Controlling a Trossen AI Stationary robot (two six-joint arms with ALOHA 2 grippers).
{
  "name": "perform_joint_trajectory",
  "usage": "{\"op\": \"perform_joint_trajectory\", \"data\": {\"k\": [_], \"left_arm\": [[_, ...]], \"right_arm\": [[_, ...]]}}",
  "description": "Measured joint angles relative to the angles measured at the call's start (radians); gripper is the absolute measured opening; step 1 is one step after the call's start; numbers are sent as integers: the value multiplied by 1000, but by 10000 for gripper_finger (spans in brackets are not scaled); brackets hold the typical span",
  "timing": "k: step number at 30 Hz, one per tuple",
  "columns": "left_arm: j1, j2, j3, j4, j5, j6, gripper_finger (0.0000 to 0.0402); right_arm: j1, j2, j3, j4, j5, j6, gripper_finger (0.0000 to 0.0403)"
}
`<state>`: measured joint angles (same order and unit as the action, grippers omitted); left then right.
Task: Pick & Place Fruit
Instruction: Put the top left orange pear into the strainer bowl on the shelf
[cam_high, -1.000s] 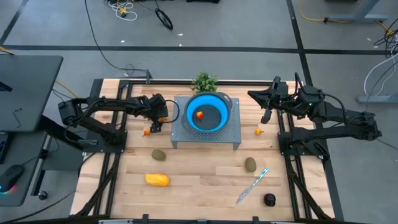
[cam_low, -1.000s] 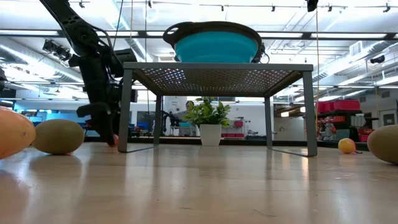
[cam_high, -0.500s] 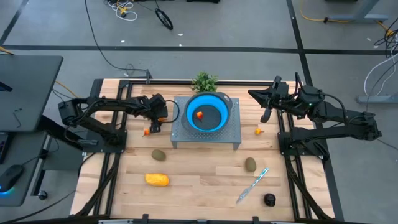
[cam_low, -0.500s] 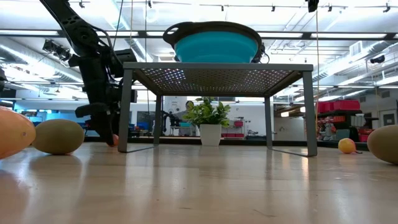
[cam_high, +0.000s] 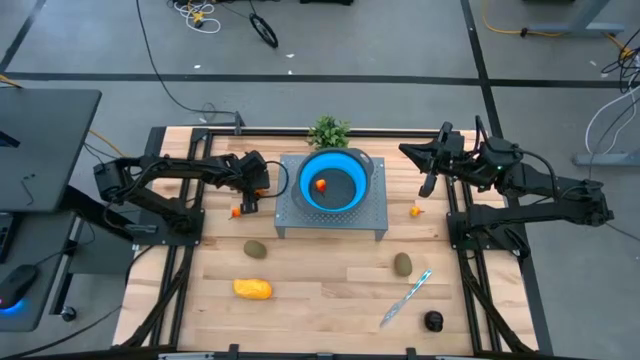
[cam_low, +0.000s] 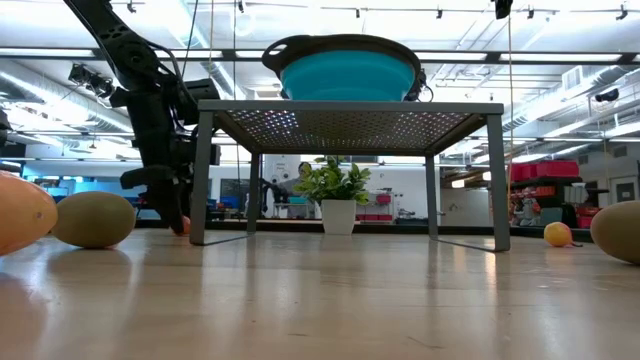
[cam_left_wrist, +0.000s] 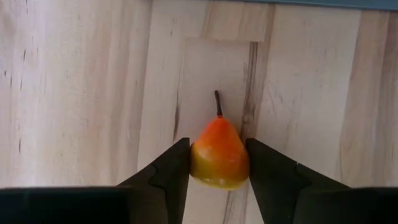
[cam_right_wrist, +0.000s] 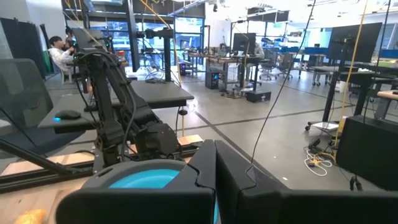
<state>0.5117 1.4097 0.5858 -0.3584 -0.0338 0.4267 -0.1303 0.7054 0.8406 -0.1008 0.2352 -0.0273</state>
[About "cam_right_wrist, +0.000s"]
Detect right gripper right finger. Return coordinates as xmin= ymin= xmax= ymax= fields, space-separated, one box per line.
xmin=215 ymin=139 xmax=398 ymax=224

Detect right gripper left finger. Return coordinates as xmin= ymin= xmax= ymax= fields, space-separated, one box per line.
xmin=55 ymin=139 xmax=217 ymax=224

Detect blue grey collapsible colander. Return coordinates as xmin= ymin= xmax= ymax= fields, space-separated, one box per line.
xmin=81 ymin=159 xmax=220 ymax=224

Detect black floor case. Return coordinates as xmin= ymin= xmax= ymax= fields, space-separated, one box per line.
xmin=336 ymin=114 xmax=398 ymax=191

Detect yellow mango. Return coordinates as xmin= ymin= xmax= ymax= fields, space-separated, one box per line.
xmin=12 ymin=208 xmax=48 ymax=224

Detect black two-level desk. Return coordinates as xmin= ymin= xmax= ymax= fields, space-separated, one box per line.
xmin=37 ymin=80 xmax=195 ymax=134

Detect black computer mouse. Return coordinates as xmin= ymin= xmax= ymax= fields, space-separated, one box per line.
xmin=53 ymin=109 xmax=82 ymax=121

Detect low black floor box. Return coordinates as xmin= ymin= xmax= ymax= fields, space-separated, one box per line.
xmin=245 ymin=90 xmax=272 ymax=104

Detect black wheeled stand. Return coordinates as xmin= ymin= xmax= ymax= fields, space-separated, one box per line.
xmin=305 ymin=37 xmax=346 ymax=132

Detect black table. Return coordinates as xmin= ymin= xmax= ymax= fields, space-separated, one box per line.
xmin=310 ymin=63 xmax=398 ymax=121

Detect grey office chair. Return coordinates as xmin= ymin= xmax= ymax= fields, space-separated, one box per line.
xmin=259 ymin=49 xmax=279 ymax=82
xmin=277 ymin=52 xmax=295 ymax=80

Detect black computer tower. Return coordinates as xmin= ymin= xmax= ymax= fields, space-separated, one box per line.
xmin=204 ymin=67 xmax=224 ymax=91

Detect black monitor stand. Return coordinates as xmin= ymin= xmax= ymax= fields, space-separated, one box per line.
xmin=136 ymin=27 xmax=175 ymax=83

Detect wooden desk black legs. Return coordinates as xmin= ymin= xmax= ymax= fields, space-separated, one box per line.
xmin=186 ymin=51 xmax=265 ymax=93

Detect person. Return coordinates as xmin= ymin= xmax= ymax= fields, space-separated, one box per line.
xmin=48 ymin=35 xmax=78 ymax=77
xmin=247 ymin=42 xmax=266 ymax=82

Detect large black display panel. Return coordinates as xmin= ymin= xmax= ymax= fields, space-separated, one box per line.
xmin=328 ymin=21 xmax=383 ymax=63

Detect black computer monitor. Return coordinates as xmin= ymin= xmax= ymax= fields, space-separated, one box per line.
xmin=232 ymin=32 xmax=257 ymax=57

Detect white cable with yellow plug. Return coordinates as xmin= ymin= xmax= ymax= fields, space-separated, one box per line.
xmin=303 ymin=148 xmax=338 ymax=177

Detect black cable loop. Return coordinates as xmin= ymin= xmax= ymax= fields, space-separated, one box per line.
xmin=348 ymin=174 xmax=364 ymax=192

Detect black aluminium table frame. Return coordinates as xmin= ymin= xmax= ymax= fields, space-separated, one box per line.
xmin=0 ymin=133 xmax=206 ymax=194

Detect black hanging cable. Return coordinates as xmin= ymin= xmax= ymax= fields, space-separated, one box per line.
xmin=249 ymin=0 xmax=317 ymax=165

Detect yellow hanging cable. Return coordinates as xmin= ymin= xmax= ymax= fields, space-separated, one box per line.
xmin=333 ymin=0 xmax=370 ymax=149

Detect black slanted post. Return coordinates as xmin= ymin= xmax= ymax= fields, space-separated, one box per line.
xmin=124 ymin=0 xmax=141 ymax=73

